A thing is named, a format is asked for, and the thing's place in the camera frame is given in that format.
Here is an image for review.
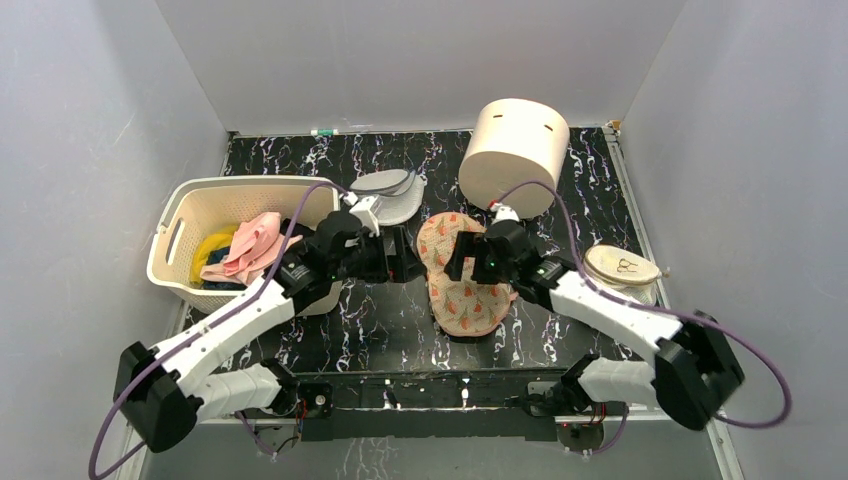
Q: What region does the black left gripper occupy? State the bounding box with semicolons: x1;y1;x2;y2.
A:
330;227;425;284

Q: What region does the floral mesh laundry bag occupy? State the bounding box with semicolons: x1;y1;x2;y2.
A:
416;212;518;337

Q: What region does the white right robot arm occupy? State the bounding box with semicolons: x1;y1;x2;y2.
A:
444;220;745;431

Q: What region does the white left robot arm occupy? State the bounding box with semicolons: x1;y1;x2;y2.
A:
115;211;425;453

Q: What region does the white mesh laundry bag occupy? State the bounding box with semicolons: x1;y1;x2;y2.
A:
350;169;428;226

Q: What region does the beige round mesh bag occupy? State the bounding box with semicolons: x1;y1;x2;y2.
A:
583;244;663;305

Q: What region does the cream perforated laundry basket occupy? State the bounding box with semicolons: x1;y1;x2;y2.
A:
146;175;340;314

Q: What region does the cream round drum container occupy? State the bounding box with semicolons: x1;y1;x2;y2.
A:
458;98;570;219

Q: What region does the pink garment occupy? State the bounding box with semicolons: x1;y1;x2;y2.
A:
201;212;301;286

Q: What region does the yellow garment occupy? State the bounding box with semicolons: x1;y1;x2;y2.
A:
189;225;238;286

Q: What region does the dark blue garment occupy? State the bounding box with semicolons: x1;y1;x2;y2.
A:
199;246;246;291

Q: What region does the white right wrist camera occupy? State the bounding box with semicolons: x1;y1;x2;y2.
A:
489;202;520;225

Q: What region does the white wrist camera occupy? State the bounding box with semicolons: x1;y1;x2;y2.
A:
341;191;380;237
489;202;520;225

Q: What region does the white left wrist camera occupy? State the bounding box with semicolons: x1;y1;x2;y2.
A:
341;191;380;237

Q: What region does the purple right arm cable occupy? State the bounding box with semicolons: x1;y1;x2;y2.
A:
493;180;794;431

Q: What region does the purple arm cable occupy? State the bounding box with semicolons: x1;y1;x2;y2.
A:
87;181;352;480
493;180;794;431

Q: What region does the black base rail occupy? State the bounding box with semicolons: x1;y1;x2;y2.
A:
235;367;607;444

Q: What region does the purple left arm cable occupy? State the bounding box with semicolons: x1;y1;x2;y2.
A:
87;181;352;480

